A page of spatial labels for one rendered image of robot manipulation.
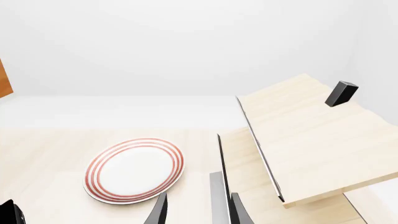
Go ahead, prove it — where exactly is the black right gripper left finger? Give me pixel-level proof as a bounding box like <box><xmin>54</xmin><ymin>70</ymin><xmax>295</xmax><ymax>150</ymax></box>
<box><xmin>144</xmin><ymin>192</ymin><xmax>169</xmax><ymax>224</ymax></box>

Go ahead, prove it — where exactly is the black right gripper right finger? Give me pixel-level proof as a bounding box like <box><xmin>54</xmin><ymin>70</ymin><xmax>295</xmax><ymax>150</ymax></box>
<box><xmin>231</xmin><ymin>192</ymin><xmax>254</xmax><ymax>224</ymax></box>

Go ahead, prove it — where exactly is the white plate with red rings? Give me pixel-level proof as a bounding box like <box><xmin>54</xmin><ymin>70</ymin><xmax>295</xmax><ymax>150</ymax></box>
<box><xmin>83</xmin><ymin>137</ymin><xmax>185</xmax><ymax>205</ymax></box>

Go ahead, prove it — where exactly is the pale wooden slat tray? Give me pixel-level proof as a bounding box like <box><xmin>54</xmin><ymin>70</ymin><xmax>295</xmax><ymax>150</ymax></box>
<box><xmin>210</xmin><ymin>73</ymin><xmax>398</xmax><ymax>224</ymax></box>

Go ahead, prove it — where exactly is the small black block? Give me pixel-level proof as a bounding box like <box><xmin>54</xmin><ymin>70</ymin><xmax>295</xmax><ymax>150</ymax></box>
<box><xmin>324</xmin><ymin>80</ymin><xmax>359</xmax><ymax>108</ymax></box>

